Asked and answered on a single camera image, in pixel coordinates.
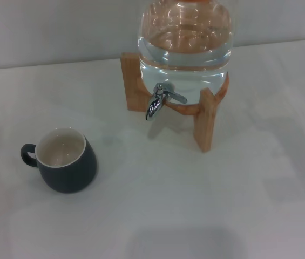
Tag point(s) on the chrome faucet with lever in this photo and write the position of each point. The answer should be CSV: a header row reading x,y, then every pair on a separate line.
x,y
155,105

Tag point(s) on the black ceramic cup white inside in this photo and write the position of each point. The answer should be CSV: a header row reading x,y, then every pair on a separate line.
x,y
71,175

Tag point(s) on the wooden dispenser stand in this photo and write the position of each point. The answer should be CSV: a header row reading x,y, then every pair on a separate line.
x,y
205,126

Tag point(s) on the glass water dispenser jar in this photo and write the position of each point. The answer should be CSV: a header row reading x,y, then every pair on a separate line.
x,y
184,54

